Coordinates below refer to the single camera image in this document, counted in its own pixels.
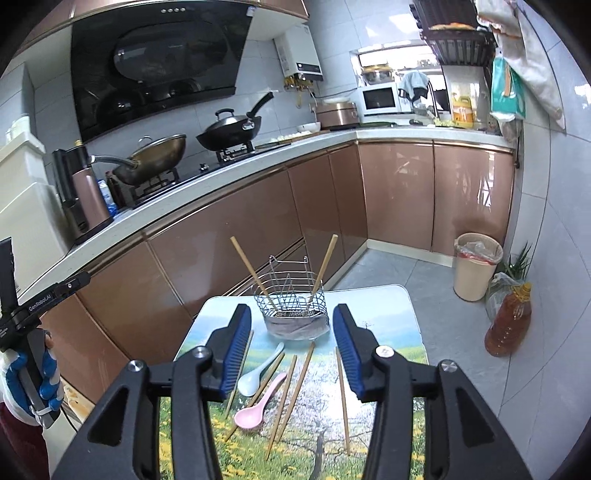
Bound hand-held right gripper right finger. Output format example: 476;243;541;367
332;304;534;480

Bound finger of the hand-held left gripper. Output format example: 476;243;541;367
49;271;92;302

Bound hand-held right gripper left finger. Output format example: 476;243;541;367
51;304;253;480

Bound pale blue plastic spoon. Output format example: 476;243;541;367
238;342;286;397

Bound wooden chopstick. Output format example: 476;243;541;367
266;354;298;461
230;236;279;313
335;346;351;454
276;342;317;440
308;234;339;304
225;329;254;418
224;353;286;441

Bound pink plastic spoon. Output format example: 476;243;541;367
233;372;288;432

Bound wire utensil holder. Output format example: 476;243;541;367
254;255;331;341

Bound person's left forearm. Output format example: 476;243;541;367
0;401;51;480

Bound person's left hand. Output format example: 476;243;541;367
0;330;66;428

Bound landscape print small table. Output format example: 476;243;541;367
173;284;430;480

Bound rose gold water dispenser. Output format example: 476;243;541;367
52;143;114;245

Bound white refrigerator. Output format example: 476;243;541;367
0;115;79;296

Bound blue label plastic bottle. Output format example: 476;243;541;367
97;179;117;217

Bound black gas stove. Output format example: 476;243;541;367
106;141;257;208

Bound brass wok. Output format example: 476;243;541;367
91;136;188;185

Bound beige trash bin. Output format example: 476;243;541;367
453;233;504;303

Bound brass wok lid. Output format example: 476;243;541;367
127;135;187;160

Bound large amber oil bottle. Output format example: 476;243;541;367
484;282;533;357

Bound rose gold base cabinets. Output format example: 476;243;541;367
41;138;515;402

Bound plastic bag of green onions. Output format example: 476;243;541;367
485;242;535;324

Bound black wok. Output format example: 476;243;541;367
196;92;274;152

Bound grey wok lid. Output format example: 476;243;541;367
203;108;254;132

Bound black glass range hood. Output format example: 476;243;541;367
69;0;259;144

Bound rose gold rice cooker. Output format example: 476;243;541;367
315;100;360;130

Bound white microwave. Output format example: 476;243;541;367
360;83;400;116

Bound yellow oil bottle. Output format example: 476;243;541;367
451;92;475;129

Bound grey blue towel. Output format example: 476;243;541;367
398;70;431;100

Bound steel pot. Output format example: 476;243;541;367
361;65;394;86

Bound green white hanging bag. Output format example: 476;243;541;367
490;55;527;121

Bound white water heater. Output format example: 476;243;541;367
273;24;322;83

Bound black dish rack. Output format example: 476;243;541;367
411;0;497;68

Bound white hanging bags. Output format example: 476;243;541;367
475;0;566;134

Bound rose gold wall cabinet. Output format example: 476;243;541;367
14;0;310;58

